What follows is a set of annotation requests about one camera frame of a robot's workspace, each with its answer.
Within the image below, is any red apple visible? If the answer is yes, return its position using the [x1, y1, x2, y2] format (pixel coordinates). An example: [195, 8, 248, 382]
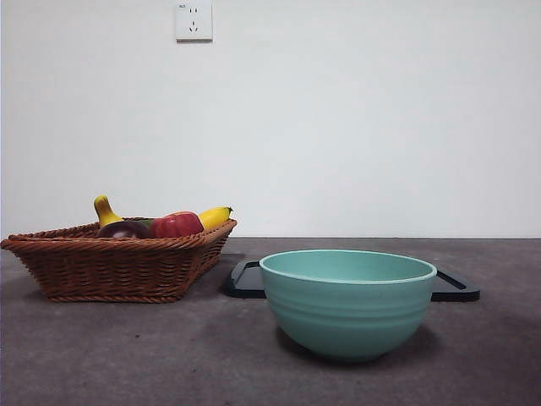
[148, 211, 205, 239]

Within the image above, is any white wall socket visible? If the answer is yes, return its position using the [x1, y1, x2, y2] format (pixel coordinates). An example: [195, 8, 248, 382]
[175, 0, 214, 43]

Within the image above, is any yellow banana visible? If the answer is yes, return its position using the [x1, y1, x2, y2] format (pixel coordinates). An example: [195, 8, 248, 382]
[93, 195, 234, 232]

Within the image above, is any brown wicker basket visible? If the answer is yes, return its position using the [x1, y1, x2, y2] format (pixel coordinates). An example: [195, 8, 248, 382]
[0, 217, 238, 304]

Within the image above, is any dark purple plum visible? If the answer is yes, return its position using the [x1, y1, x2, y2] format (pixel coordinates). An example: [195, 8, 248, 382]
[96, 219, 150, 239]

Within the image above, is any black rectangular tray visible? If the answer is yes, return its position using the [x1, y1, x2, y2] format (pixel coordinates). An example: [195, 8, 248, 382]
[222, 259, 482, 303]

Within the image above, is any teal ribbed bowl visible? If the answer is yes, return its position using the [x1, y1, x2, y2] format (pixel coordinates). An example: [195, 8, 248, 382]
[258, 249, 438, 363]

